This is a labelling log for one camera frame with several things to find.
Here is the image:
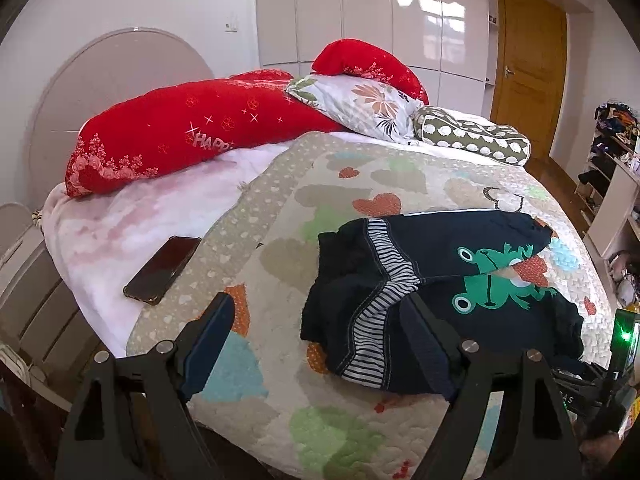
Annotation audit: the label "striped navy child pants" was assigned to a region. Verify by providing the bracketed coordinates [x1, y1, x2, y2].
[300, 210, 584, 396]

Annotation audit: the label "person right hand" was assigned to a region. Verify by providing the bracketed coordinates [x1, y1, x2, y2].
[578, 432, 623, 479]

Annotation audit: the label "black smartphone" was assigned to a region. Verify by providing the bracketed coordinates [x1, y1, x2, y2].
[122, 236, 201, 306]

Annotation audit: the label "white shelf unit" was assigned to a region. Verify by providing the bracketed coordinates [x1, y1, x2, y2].
[576, 153, 639, 285]

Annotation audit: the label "heart pattern quilt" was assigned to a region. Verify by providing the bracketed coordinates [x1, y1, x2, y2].
[126, 133, 613, 479]

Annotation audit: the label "pink white bedsheet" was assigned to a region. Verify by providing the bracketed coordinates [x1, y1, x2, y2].
[42, 130, 362, 359]

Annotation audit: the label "shoe rack with clothes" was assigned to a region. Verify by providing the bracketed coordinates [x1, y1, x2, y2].
[576, 101, 639, 219]

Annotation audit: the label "olive white-dotted bolster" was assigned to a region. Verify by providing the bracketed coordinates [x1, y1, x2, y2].
[412, 106, 532, 166]

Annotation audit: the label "long red pillow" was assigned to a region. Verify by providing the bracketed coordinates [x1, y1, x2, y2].
[64, 70, 342, 198]

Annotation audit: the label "beige round headboard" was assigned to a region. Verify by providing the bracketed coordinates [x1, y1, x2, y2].
[24, 27, 214, 209]

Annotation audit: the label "wooden door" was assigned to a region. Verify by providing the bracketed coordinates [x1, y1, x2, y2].
[490, 0, 567, 160]

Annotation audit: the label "floral white pillow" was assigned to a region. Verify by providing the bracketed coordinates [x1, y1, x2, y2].
[285, 75, 423, 144]

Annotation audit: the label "glossy white wardrobe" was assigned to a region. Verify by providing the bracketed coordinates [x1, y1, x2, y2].
[256, 0, 490, 116]

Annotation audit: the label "red pillow at back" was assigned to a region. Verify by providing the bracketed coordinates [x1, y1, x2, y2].
[311, 38, 430, 105]

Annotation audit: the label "wall switch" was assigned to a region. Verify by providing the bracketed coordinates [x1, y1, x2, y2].
[224, 12, 239, 34]

